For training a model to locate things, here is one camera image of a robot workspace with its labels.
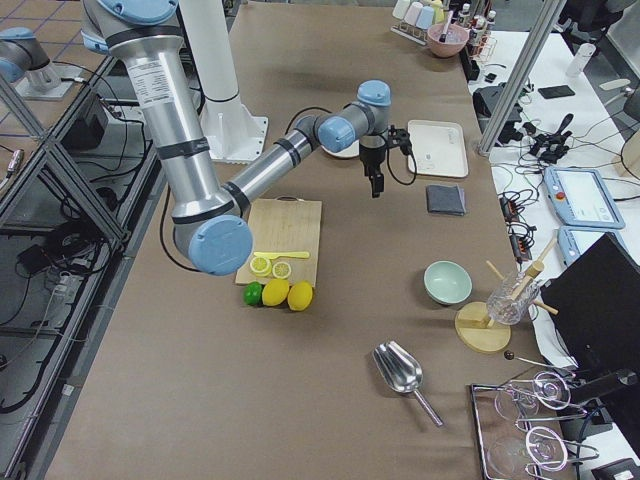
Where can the white cup rack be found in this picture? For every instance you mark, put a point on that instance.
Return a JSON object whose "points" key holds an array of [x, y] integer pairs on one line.
{"points": [[412, 33]]}

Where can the black monitor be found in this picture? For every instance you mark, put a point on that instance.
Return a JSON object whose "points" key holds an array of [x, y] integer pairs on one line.
{"points": [[597, 298]]}

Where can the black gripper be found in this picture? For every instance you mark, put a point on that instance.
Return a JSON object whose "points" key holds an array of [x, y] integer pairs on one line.
{"points": [[371, 158]]}

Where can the wooden cutting board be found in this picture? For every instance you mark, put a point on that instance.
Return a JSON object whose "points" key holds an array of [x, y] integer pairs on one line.
{"points": [[287, 226]]}

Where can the round cream plate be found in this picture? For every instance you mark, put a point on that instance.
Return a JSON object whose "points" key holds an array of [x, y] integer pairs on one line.
{"points": [[350, 152]]}

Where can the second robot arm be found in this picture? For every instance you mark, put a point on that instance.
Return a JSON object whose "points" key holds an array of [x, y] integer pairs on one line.
{"points": [[24, 62]]}

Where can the wooden mug tree stand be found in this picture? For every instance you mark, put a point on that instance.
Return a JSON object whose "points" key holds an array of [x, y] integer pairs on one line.
{"points": [[486, 326]]}

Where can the white cup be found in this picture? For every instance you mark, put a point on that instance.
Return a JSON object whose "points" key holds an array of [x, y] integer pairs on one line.
{"points": [[400, 9]]}

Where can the yellow cup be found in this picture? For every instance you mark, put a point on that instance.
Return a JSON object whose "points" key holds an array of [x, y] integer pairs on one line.
{"points": [[439, 11]]}

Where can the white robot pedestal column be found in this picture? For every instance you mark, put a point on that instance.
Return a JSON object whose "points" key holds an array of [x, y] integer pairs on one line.
{"points": [[206, 29]]}

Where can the pink cup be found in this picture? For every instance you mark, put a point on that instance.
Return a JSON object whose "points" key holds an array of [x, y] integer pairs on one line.
{"points": [[413, 13]]}

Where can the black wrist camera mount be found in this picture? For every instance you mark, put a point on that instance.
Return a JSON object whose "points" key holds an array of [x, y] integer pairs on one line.
{"points": [[399, 138]]}

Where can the cream rabbit tray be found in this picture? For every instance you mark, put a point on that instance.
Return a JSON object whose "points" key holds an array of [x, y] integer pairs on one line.
{"points": [[438, 148]]}

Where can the mint green bowl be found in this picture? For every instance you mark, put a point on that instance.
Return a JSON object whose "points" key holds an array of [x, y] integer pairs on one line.
{"points": [[447, 283]]}

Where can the black wire glass rack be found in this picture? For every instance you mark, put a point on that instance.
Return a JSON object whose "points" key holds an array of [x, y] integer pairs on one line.
{"points": [[517, 425]]}

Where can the blue cup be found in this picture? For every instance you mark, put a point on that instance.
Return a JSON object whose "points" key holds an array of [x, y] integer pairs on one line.
{"points": [[425, 18]]}

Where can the crystal glass on stand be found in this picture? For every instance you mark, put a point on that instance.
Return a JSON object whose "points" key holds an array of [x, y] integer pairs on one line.
{"points": [[508, 303]]}

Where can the aluminium frame post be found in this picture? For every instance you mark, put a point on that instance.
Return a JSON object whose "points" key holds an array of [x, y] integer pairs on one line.
{"points": [[530, 52]]}

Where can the lemon slice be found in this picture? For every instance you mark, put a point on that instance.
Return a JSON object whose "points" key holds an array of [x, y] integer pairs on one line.
{"points": [[260, 266], [281, 270]]}

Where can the blue teach pendant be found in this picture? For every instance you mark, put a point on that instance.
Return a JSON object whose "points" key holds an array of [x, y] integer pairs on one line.
{"points": [[580, 197], [573, 241]]}

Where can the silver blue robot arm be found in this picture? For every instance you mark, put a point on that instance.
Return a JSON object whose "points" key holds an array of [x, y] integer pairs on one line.
{"points": [[178, 58]]}

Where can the pink bowl of ice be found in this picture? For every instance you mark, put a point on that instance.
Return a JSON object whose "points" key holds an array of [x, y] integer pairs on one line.
{"points": [[456, 39]]}

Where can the green lime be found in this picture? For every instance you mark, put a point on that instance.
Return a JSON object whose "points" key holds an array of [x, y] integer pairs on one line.
{"points": [[252, 294]]}

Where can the metal muddler black tip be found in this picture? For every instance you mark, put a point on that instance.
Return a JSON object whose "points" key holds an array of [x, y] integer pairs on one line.
{"points": [[445, 26]]}

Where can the yellow plastic knife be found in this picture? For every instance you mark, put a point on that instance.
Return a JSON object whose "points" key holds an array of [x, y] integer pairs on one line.
{"points": [[285, 254]]}

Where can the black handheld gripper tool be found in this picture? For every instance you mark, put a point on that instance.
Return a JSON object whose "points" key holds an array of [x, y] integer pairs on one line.
{"points": [[549, 147]]}

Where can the black smartphone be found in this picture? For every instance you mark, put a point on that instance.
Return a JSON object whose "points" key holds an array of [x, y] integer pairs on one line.
{"points": [[555, 92]]}

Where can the folded grey cloth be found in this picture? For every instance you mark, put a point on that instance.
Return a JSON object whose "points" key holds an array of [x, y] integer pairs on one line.
{"points": [[448, 200]]}

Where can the whole yellow lemon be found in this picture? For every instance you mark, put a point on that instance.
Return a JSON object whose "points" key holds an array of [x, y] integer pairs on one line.
{"points": [[275, 292], [300, 296]]}

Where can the white pedestal base plate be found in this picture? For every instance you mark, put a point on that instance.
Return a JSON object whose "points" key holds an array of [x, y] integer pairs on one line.
{"points": [[233, 133]]}

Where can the metal ice scoop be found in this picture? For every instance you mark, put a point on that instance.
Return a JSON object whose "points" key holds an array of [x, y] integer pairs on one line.
{"points": [[403, 374]]}

